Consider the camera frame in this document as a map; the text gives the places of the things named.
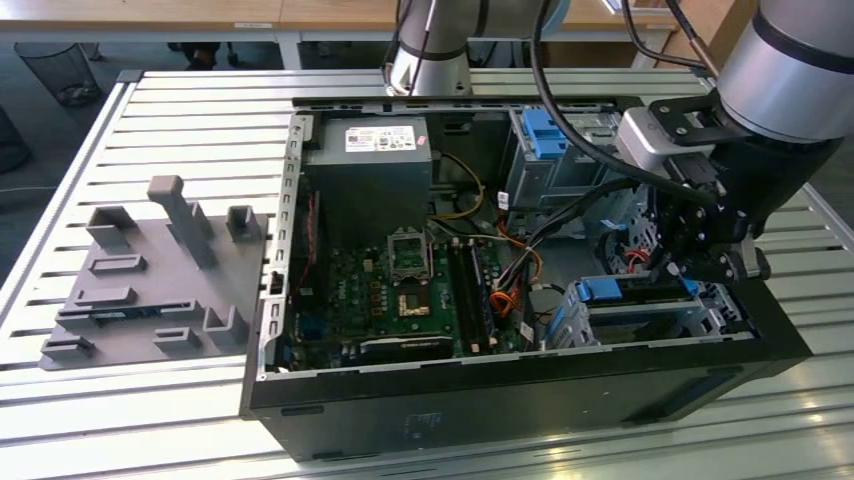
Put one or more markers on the hard disk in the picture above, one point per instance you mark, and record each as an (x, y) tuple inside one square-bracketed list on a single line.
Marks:
[(601, 292)]

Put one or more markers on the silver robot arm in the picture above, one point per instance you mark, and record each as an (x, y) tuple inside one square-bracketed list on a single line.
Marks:
[(781, 75)]

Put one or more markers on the silver metal disk bay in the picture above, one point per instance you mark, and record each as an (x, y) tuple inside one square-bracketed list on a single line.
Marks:
[(668, 320)]

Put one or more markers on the black RAM slot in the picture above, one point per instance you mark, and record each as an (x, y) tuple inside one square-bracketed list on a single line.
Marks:
[(470, 295), (480, 295), (488, 295), (461, 295)]

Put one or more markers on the silver metal drive cage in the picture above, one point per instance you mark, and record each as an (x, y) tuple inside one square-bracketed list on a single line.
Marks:
[(534, 180)]

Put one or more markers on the CPU socket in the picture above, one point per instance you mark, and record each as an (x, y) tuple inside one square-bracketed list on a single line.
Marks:
[(414, 305)]

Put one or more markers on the grey power supply unit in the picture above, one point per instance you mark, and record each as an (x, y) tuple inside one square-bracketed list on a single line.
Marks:
[(367, 180)]

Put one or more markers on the black graphics card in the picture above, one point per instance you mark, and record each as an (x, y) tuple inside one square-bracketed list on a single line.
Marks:
[(407, 347)]

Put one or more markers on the black open PC case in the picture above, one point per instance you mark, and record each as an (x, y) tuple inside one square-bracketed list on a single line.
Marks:
[(468, 410)]

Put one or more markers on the green motherboard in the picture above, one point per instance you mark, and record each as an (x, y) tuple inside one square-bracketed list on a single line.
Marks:
[(354, 300)]

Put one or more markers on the wooden desk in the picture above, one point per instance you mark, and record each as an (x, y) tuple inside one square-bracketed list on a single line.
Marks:
[(201, 12)]

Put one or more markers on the grey parts rack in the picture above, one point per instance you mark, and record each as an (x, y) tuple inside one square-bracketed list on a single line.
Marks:
[(134, 280)]

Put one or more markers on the black mesh wastebasket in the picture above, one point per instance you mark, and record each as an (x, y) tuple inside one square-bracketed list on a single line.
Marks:
[(57, 70)]

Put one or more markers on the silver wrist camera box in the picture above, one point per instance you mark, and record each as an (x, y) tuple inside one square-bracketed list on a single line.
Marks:
[(641, 140)]

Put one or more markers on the blue drive bracket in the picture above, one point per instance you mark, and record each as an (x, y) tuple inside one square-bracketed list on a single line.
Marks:
[(544, 135)]

